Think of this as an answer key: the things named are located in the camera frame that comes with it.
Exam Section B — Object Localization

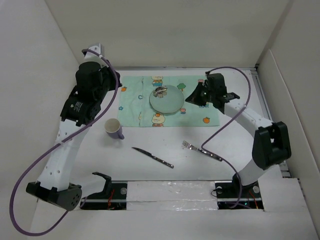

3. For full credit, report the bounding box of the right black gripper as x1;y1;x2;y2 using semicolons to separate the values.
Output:
184;82;215;107

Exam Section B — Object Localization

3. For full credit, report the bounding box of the green cartoon print cloth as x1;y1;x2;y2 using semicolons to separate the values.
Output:
117;75;220;128

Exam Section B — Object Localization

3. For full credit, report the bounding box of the light green floral plate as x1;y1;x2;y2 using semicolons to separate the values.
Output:
149;85;185;114

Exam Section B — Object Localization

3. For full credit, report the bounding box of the purple ceramic mug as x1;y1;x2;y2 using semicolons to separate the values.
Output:
104;118;125;140

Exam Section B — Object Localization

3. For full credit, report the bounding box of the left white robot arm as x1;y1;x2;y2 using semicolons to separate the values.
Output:
26;61;121;211

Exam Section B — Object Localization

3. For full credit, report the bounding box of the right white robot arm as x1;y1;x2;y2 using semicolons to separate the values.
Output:
185;73;292;197

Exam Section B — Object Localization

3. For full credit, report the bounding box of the steel fork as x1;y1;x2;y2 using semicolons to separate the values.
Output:
182;140;224;162

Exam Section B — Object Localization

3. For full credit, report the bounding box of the steel table knife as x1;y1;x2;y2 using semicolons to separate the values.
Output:
132;147;175;169

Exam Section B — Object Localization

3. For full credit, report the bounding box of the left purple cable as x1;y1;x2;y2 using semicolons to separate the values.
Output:
9;47;120;236

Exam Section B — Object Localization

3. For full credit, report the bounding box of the purple cable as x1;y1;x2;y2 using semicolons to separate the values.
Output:
9;47;120;236
201;66;252;209

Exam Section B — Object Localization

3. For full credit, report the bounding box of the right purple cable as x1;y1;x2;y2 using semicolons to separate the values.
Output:
201;66;252;209

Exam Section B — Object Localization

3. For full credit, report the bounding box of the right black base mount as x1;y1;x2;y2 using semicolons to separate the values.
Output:
210;180;264;210

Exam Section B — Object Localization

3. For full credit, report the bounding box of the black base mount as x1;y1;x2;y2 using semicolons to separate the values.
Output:
210;180;264;210
79;181;128;211

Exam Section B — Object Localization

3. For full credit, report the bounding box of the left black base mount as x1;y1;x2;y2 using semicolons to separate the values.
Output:
79;181;128;211

